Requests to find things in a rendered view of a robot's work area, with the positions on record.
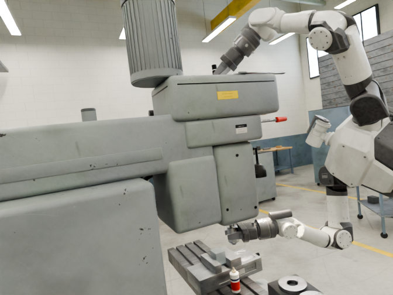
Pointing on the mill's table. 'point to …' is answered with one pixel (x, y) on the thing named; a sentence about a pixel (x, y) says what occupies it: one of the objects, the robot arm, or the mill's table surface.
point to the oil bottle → (234, 281)
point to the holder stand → (292, 287)
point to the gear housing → (223, 130)
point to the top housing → (216, 96)
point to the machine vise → (221, 271)
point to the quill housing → (236, 182)
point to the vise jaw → (231, 258)
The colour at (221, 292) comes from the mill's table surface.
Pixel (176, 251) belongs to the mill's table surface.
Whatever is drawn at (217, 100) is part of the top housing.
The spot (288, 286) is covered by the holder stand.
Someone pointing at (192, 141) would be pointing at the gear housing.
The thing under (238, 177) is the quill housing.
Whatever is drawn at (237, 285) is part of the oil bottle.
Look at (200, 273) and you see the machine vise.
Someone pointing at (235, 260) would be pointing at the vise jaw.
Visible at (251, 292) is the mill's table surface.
